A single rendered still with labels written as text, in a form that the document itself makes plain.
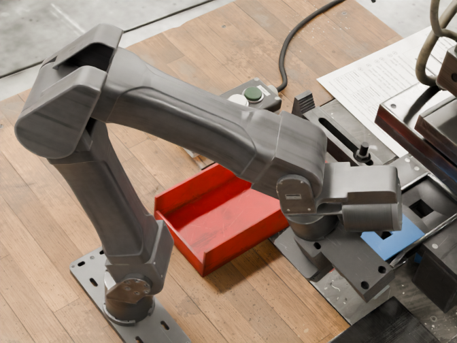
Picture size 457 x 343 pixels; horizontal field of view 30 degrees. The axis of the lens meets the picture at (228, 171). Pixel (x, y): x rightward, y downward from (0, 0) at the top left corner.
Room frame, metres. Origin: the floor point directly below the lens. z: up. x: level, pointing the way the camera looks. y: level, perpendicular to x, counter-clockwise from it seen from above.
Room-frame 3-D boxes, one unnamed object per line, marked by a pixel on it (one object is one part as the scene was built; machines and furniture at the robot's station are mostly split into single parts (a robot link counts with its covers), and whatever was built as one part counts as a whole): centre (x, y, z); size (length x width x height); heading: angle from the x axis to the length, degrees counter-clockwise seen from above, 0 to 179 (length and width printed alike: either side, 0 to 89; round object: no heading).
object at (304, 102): (0.94, -0.12, 0.95); 0.06 x 0.03 x 0.09; 44
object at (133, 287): (0.60, 0.10, 1.00); 0.09 x 0.06 x 0.06; 177
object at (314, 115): (0.89, -0.17, 0.95); 0.15 x 0.03 x 0.10; 44
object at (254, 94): (1.01, -0.02, 0.93); 0.03 x 0.03 x 0.02
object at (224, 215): (0.79, -0.03, 0.93); 0.25 x 0.12 x 0.06; 134
